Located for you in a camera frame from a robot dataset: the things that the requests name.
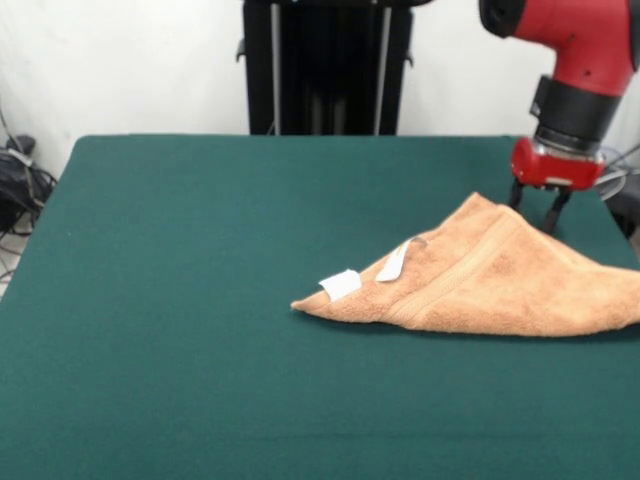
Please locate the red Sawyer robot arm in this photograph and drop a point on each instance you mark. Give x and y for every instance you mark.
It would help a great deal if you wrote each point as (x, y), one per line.
(580, 60)

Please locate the dark green table cloth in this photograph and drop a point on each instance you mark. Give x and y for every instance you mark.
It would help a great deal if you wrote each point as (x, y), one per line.
(150, 300)

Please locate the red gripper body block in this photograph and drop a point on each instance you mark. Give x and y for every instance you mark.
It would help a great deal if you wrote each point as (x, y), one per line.
(550, 167)

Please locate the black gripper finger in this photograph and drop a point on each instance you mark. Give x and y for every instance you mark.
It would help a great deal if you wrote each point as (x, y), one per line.
(516, 196)
(556, 212)

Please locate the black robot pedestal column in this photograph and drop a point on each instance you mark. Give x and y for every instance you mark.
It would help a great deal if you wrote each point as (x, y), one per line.
(325, 75)

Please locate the black pedestal caster foot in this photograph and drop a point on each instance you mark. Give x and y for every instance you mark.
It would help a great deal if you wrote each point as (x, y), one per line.
(21, 143)

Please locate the tan terry towel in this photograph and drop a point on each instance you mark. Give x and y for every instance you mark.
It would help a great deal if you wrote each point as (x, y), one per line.
(500, 290)

